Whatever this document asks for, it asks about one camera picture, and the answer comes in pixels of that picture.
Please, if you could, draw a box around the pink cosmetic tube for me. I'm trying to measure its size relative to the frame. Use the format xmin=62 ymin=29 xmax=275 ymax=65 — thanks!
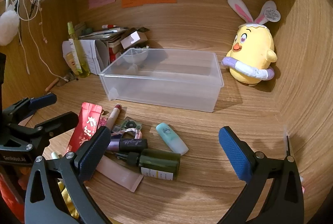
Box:
xmin=51 ymin=151 xmax=145 ymax=193

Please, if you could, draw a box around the red tea packet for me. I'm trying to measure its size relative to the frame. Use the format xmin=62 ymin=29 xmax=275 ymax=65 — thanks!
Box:
xmin=66 ymin=102 xmax=103 ymax=152

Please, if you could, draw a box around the purple black lipstick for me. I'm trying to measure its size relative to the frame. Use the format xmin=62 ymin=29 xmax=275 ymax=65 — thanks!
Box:
xmin=107 ymin=138 xmax=148 ymax=152

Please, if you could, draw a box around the beige red-capped stick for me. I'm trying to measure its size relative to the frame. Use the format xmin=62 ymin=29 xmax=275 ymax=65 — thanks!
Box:
xmin=106 ymin=103 xmax=122 ymax=130

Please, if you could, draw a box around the dark green dropper bottle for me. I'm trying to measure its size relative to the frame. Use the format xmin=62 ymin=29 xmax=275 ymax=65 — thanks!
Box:
xmin=115 ymin=149 xmax=181 ymax=181

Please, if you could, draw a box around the mint green small tube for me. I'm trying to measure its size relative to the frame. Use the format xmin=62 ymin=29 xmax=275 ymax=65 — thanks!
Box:
xmin=156 ymin=123 xmax=189 ymax=155

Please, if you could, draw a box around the pink hair clip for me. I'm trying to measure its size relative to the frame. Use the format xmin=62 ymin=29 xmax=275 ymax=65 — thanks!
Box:
xmin=98 ymin=117 xmax=108 ymax=127

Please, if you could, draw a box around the yellow-green spray bottle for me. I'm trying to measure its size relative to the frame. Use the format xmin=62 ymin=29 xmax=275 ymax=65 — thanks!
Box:
xmin=67 ymin=21 xmax=90 ymax=78

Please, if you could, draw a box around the white paper box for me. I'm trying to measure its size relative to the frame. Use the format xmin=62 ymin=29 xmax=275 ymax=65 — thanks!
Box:
xmin=61 ymin=38 xmax=110 ymax=76

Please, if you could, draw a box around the white fluffy pompom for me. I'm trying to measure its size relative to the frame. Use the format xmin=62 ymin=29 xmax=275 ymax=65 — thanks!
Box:
xmin=0 ymin=5 xmax=20 ymax=46

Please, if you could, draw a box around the glass bowl with trinkets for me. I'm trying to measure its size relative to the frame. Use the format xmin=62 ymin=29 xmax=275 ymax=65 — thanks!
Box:
xmin=122 ymin=48 xmax=150 ymax=65

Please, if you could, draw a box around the stack of books papers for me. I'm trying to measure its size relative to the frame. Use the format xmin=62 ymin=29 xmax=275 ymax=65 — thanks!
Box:
xmin=79 ymin=27 xmax=128 ymax=63

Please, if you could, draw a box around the red white marker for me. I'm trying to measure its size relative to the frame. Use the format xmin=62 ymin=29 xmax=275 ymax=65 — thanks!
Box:
xmin=102 ymin=24 xmax=118 ymax=30

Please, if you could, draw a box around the small pink white box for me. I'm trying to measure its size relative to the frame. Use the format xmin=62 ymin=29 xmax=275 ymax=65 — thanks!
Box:
xmin=121 ymin=31 xmax=148 ymax=49

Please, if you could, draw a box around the clear plastic storage bin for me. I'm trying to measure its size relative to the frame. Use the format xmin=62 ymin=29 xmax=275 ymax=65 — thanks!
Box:
xmin=99 ymin=48 xmax=224 ymax=113

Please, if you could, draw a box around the yellow chick plush toy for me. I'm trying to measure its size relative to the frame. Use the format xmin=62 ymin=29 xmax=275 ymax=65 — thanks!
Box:
xmin=221 ymin=0 xmax=281 ymax=85

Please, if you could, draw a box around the white hanging cord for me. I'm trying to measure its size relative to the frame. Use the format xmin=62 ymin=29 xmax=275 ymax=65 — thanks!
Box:
xmin=15 ymin=0 xmax=69 ymax=82

